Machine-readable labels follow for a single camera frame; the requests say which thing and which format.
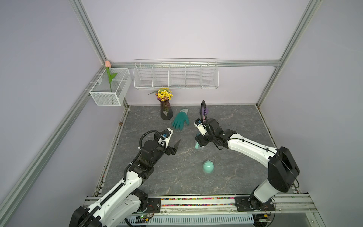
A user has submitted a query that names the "mint bottle cap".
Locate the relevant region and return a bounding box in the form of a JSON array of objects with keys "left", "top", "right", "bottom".
[{"left": 203, "top": 160, "right": 214, "bottom": 174}]

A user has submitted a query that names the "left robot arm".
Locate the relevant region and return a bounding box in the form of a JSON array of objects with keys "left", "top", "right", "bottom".
[{"left": 69, "top": 138, "right": 181, "bottom": 227}]

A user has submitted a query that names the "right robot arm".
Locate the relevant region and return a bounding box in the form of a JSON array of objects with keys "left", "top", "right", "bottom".
[{"left": 194, "top": 118, "right": 300, "bottom": 211}]

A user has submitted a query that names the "green garden glove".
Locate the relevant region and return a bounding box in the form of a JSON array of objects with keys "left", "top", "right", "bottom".
[{"left": 172, "top": 109, "right": 190, "bottom": 131}]

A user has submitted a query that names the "dark glass vase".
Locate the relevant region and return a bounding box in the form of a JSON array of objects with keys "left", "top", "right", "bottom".
[{"left": 160, "top": 100, "right": 173, "bottom": 121}]

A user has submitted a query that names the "yellow flower bouquet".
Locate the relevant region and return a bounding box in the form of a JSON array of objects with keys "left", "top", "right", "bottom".
[{"left": 148, "top": 88, "right": 173, "bottom": 101}]

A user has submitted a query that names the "green circuit board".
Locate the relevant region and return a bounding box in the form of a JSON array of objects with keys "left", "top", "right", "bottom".
[{"left": 135, "top": 216, "right": 149, "bottom": 224}]

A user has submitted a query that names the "artificial pink tulip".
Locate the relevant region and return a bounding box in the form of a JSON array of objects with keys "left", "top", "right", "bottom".
[{"left": 105, "top": 60, "right": 117, "bottom": 92}]

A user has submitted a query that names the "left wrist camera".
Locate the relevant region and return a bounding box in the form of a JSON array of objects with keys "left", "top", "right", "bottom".
[{"left": 160, "top": 128, "right": 174, "bottom": 146}]

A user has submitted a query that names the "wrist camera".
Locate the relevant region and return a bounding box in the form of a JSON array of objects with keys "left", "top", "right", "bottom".
[
  {"left": 160, "top": 128, "right": 174, "bottom": 146},
  {"left": 194, "top": 118, "right": 207, "bottom": 136}
]

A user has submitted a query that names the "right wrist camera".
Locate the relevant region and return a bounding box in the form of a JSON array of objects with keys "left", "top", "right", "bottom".
[{"left": 194, "top": 118, "right": 207, "bottom": 136}]

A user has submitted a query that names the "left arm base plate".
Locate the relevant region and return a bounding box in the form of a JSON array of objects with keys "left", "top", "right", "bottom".
[{"left": 136, "top": 197, "right": 161, "bottom": 214}]

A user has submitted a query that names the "white ventilated cable duct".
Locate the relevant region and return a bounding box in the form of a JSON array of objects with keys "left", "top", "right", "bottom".
[{"left": 127, "top": 214, "right": 255, "bottom": 227}]

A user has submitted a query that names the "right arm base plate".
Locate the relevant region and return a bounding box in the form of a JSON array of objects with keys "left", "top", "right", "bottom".
[{"left": 234, "top": 196, "right": 276, "bottom": 212}]

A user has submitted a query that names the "white wire wall shelf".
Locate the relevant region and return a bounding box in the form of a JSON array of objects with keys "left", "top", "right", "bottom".
[{"left": 133, "top": 59, "right": 219, "bottom": 89}]

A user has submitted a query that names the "white mesh wall basket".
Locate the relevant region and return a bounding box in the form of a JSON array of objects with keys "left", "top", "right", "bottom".
[{"left": 89, "top": 67, "right": 131, "bottom": 107}]

